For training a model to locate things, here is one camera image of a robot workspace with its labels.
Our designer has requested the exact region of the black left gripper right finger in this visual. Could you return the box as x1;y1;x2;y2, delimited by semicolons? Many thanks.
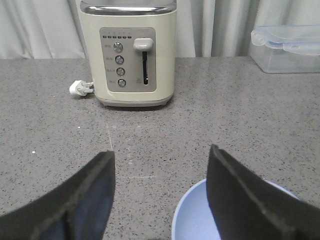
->
206;144;320;240

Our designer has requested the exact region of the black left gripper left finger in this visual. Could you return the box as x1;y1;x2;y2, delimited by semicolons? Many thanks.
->
0;151;116;240

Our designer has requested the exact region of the light blue bowl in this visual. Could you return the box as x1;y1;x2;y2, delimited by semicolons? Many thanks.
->
171;179;284;240

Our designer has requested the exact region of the white power plug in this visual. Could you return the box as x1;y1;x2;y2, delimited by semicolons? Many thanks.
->
69;80;94;97

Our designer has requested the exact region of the clear plastic storage container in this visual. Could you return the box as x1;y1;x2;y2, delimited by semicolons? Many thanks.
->
249;25;320;74

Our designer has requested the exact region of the cream toaster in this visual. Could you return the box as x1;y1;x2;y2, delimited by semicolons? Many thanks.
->
80;0;177;107

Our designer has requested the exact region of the grey curtain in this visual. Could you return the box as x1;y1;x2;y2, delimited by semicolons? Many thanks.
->
0;0;320;59

